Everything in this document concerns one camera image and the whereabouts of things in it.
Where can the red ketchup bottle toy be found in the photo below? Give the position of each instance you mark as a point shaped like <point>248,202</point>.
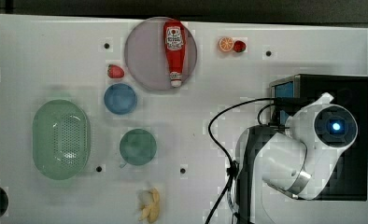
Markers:
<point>175,47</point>

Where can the red strawberry toy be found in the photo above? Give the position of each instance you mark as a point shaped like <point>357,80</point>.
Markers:
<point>115,72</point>

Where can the green perforated colander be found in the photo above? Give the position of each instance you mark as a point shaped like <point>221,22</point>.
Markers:
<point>61,139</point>

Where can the teal green cup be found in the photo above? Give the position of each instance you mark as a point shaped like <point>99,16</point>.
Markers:
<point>137,147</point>

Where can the blue bowl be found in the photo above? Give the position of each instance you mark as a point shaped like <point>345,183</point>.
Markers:
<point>120,99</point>

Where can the orange slice toy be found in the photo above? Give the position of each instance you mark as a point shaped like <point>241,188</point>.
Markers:
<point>226,44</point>

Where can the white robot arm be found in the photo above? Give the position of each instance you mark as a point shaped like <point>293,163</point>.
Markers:
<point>296,160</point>

